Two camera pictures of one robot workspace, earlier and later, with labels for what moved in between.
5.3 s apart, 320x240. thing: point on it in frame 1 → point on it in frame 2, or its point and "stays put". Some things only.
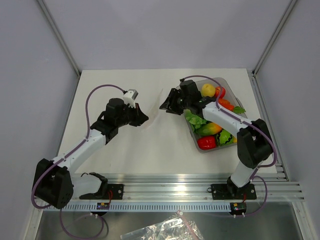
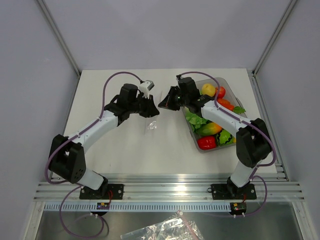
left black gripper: (140, 117) → (150, 109)
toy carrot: (226, 104) stays put
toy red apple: (222, 94) stays put
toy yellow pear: (208, 89) stays put
